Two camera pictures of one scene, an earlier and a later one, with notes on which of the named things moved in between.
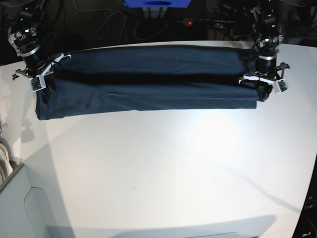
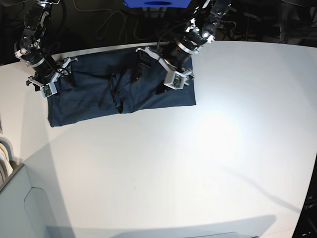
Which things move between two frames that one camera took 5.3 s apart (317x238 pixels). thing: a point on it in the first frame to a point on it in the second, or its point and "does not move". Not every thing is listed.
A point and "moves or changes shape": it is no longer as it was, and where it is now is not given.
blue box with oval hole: [157, 3] does not move
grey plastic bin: [20, 215] does not move
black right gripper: [268, 70] to [173, 63]
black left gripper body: [36, 64] to [63, 68]
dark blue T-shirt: [148, 78] moves or changes shape
